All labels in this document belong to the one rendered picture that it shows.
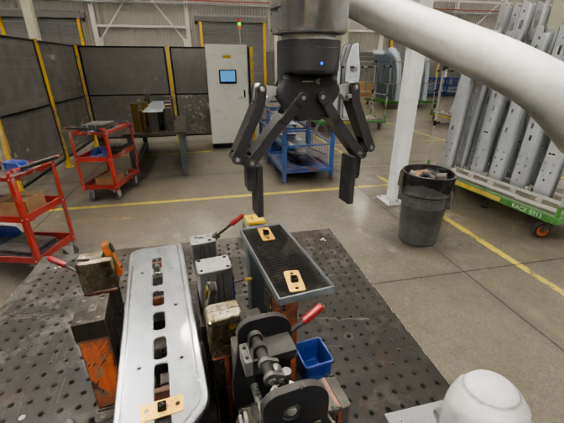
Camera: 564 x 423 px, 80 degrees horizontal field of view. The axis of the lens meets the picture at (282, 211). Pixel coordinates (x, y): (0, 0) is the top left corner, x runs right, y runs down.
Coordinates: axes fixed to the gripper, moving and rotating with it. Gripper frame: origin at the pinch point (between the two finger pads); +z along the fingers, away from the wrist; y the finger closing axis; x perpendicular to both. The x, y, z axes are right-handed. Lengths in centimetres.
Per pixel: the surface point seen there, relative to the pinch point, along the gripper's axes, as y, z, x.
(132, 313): 32, 46, -44
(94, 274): 44, 45, -67
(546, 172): -375, 90, -191
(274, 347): 3.3, 30.4, -4.0
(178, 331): 20, 46, -32
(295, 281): -7.7, 29.6, -20.6
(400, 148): -254, 74, -287
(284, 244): -12, 30, -39
